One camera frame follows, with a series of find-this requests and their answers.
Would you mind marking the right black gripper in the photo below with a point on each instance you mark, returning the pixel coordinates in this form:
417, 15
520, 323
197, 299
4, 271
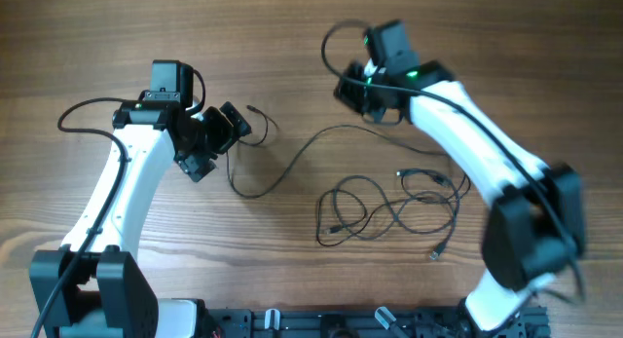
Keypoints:
351, 90

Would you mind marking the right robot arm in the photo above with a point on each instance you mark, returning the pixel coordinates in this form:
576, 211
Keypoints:
536, 221

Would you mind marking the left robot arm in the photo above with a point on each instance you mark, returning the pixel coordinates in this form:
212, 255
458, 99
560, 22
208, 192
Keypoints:
91, 286

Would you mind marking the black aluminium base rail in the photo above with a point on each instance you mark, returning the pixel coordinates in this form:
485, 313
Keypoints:
433, 322

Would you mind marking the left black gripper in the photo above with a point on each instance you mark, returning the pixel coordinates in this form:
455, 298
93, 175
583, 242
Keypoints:
214, 146

